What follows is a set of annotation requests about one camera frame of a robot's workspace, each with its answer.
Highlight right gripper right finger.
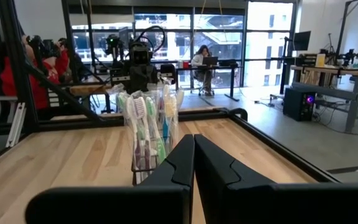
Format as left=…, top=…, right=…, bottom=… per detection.
left=194, top=134, right=358, bottom=224

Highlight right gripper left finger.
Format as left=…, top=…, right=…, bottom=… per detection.
left=25, top=134, right=195, bottom=224

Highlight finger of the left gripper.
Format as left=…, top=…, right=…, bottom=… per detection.
left=142, top=71, right=152, bottom=93
left=134, top=71, right=143, bottom=93

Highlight green white toothbrush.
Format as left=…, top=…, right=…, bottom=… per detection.
left=116, top=91, right=135, bottom=125
left=144, top=96, right=167, bottom=166

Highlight purple white toothbrush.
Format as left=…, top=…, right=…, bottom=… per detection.
left=125, top=96, right=144, bottom=185
left=134, top=96, right=154, bottom=183

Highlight blue white toothbrush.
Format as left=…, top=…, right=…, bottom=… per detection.
left=162, top=111, right=171, bottom=147

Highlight person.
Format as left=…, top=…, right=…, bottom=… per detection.
left=0, top=34, right=71, bottom=110
left=190, top=44, right=214, bottom=96

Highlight dark laptop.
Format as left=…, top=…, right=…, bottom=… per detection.
left=201, top=56, right=219, bottom=67

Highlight black desk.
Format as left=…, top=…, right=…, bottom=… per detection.
left=175, top=63, right=241, bottom=102

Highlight black computer tower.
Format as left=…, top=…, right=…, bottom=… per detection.
left=283, top=87, right=316, bottom=122

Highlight grey chair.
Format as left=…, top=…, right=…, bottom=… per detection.
left=0, top=95, right=18, bottom=125

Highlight black monitor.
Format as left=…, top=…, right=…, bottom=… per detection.
left=293, top=30, right=312, bottom=52

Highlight yellow white box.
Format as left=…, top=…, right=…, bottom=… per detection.
left=314, top=53, right=326, bottom=68

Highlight wooden workbench grey legs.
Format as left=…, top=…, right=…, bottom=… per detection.
left=290, top=64, right=358, bottom=133

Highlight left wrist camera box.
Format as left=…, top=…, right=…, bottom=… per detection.
left=129, top=43, right=154, bottom=67

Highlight black wire caddy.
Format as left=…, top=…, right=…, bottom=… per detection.
left=131, top=149, right=167, bottom=187

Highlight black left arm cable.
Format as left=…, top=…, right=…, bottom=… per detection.
left=134, top=25, right=167, bottom=55

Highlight white slotted rail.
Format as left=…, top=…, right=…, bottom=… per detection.
left=5, top=101, right=27, bottom=149

